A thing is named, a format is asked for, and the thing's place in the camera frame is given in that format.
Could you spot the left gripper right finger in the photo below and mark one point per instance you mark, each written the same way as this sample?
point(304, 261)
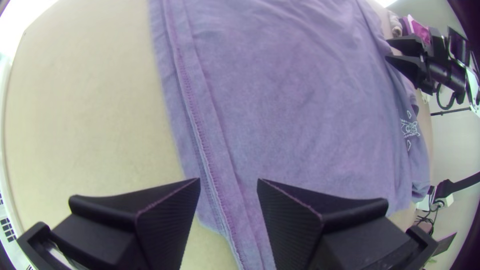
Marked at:
point(300, 228)

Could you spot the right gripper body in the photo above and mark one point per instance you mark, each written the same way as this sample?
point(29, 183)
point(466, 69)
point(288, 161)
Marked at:
point(444, 77)

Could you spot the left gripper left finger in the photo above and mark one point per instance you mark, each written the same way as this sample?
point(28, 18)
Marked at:
point(157, 225)

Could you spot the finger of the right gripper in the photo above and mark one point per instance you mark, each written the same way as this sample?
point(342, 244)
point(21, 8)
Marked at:
point(410, 44)
point(412, 67)

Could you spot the blue t-shirt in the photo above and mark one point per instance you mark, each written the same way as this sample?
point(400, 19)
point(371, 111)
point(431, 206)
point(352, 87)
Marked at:
point(285, 97)

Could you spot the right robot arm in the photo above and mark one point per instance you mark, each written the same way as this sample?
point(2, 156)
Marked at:
point(474, 82)

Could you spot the heap of clothes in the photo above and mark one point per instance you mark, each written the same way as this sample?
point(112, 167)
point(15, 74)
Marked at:
point(418, 28)

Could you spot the white laundry basket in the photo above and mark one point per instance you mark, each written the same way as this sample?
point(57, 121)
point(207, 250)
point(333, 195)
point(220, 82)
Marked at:
point(15, 245)

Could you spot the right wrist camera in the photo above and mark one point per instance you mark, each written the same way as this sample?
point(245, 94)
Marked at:
point(458, 45)

